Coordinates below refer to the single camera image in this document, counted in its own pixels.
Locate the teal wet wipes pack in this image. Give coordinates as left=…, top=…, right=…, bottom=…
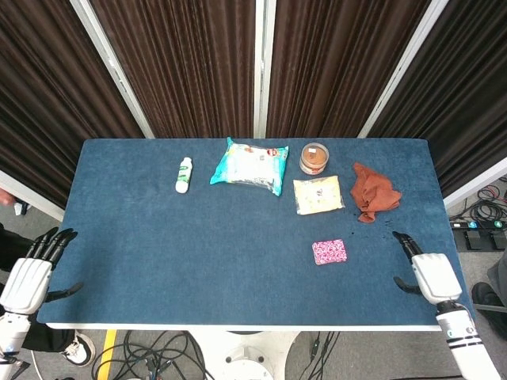
left=208, top=136, right=290, bottom=198

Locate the clear round snack jar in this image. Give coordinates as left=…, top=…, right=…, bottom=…
left=299, top=141, right=331, bottom=177

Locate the white bottle green label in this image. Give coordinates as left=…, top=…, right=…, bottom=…
left=174, top=156, right=193, bottom=195

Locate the brown curtain panel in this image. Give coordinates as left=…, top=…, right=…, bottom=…
left=88, top=0, right=257, bottom=139
left=265, top=0, right=433, bottom=139
left=369, top=0, right=507, bottom=199
left=0, top=0, right=145, bottom=209

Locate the clear bag white candy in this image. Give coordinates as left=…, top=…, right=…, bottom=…
left=292, top=174, right=346, bottom=216

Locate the black trouser leg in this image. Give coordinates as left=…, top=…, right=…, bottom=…
left=0, top=223, right=77, bottom=354

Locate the yellow floor tape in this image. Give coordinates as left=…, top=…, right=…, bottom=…
left=96, top=329, right=120, bottom=380

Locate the grey trouser leg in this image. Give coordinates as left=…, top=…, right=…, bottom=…
left=486, top=253, right=507, bottom=296

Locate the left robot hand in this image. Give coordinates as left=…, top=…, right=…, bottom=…
left=0, top=227, right=85, bottom=317

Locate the white sneaker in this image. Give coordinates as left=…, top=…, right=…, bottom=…
left=62, top=331, right=97, bottom=368

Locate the black shoe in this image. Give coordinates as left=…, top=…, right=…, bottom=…
left=471, top=281, right=507, bottom=330

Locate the white partition rail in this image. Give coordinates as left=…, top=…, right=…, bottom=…
left=0, top=169, right=67, bottom=222
left=442, top=155, right=507, bottom=211

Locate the black power strip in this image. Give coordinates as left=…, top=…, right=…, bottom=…
left=448, top=220, right=507, bottom=232

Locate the pink patterned packet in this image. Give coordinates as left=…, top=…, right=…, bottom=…
left=311, top=237, right=349, bottom=267

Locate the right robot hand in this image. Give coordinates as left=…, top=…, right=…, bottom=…
left=391, top=230, right=464, bottom=306

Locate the orange-brown cloth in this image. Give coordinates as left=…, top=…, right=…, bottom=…
left=349, top=161, right=403, bottom=225

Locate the blue felt table cover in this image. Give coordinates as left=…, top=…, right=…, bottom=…
left=36, top=137, right=477, bottom=328

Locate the white table frame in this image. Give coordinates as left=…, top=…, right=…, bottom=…
left=45, top=323, right=443, bottom=380

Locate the white partition post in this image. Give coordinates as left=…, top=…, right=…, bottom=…
left=253, top=0, right=275, bottom=139
left=70, top=0, right=155, bottom=139
left=356, top=0, right=451, bottom=139

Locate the black cable bundle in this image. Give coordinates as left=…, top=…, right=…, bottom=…
left=448, top=184, right=507, bottom=224
left=90, top=329, right=223, bottom=380

